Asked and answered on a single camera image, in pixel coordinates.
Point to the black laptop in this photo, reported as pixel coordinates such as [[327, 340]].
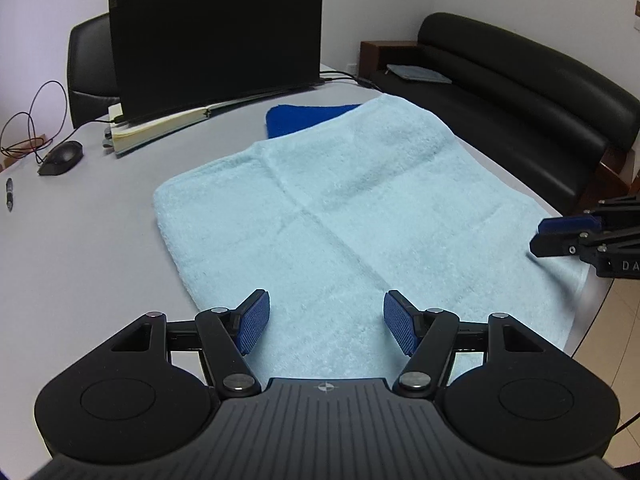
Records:
[[215, 35]]

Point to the light blue towel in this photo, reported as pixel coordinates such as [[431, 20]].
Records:
[[350, 210]]

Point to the black computer mouse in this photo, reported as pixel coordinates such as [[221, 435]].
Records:
[[62, 157]]

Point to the cream paged notebook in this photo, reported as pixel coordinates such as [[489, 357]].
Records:
[[155, 130]]

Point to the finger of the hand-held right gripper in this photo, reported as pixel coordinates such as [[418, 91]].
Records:
[[570, 225], [555, 246]]

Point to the black office chair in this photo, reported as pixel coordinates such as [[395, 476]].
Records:
[[92, 70]]

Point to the black pen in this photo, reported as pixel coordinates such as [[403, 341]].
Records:
[[9, 195]]

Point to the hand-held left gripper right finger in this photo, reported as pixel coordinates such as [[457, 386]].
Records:
[[400, 322]]

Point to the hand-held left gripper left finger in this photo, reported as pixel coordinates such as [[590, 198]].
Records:
[[252, 322]]

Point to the black leather sofa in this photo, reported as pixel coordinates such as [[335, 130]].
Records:
[[525, 105]]

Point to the folded dark blue towel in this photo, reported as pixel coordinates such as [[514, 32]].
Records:
[[300, 117]]

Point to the brown wooden side table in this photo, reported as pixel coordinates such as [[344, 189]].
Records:
[[385, 52]]

